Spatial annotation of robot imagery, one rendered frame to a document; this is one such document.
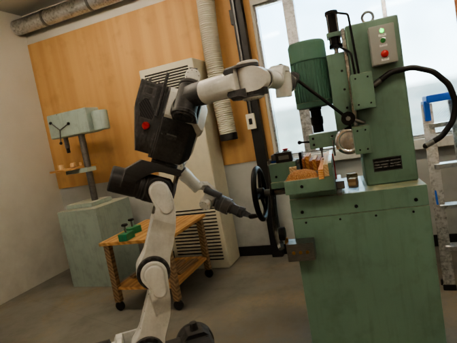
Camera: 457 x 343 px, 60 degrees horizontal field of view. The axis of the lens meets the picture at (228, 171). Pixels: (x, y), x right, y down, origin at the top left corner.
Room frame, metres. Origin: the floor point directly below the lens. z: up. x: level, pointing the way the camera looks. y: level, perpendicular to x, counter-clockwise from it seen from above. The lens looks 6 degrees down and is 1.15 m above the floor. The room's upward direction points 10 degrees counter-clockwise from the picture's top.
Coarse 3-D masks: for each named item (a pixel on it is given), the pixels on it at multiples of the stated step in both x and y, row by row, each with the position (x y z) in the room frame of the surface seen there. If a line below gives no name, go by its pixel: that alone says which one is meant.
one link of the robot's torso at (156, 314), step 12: (156, 264) 1.62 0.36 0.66; (144, 276) 1.60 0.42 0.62; (156, 276) 1.60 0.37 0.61; (156, 288) 1.60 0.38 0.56; (168, 288) 1.62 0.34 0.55; (156, 300) 1.61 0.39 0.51; (168, 300) 1.63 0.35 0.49; (144, 312) 1.64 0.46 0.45; (156, 312) 1.64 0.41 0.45; (168, 312) 1.65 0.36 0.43; (144, 324) 1.63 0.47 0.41; (156, 324) 1.64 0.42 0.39; (132, 336) 1.72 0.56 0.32; (144, 336) 1.63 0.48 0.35; (156, 336) 1.64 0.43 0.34
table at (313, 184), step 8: (328, 176) 1.64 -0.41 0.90; (272, 184) 1.92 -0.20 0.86; (280, 184) 1.91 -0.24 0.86; (288, 184) 1.68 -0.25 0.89; (296, 184) 1.68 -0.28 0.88; (304, 184) 1.67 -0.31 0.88; (312, 184) 1.66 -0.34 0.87; (320, 184) 1.65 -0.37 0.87; (328, 184) 1.64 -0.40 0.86; (288, 192) 1.69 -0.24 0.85; (296, 192) 1.68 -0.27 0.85; (304, 192) 1.67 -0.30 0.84
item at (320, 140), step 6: (324, 132) 1.92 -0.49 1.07; (330, 132) 1.89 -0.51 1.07; (336, 132) 1.88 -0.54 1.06; (312, 138) 1.91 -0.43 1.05; (318, 138) 1.90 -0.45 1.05; (324, 138) 1.90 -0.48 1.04; (330, 138) 1.89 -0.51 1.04; (312, 144) 1.91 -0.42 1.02; (318, 144) 1.90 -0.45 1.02; (324, 144) 1.90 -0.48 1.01; (330, 144) 1.89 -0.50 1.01
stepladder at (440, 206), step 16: (432, 96) 2.33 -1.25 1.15; (448, 96) 2.30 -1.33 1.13; (432, 112) 2.38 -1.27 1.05; (432, 128) 2.37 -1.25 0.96; (432, 160) 2.35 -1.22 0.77; (432, 176) 2.35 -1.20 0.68; (432, 192) 2.34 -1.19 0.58; (448, 208) 2.27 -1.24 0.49; (448, 240) 2.28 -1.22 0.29; (448, 256) 2.27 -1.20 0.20; (448, 272) 2.26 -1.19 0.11; (448, 288) 2.25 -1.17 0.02
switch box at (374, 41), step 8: (384, 24) 1.68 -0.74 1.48; (392, 24) 1.67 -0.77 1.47; (368, 32) 1.72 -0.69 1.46; (376, 32) 1.69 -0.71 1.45; (384, 32) 1.68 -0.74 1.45; (392, 32) 1.67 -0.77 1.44; (376, 40) 1.69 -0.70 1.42; (392, 40) 1.67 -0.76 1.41; (376, 48) 1.69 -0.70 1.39; (384, 48) 1.68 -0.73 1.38; (392, 48) 1.67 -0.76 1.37; (376, 56) 1.69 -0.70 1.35; (392, 56) 1.67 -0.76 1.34; (376, 64) 1.69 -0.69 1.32; (384, 64) 1.71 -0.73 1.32
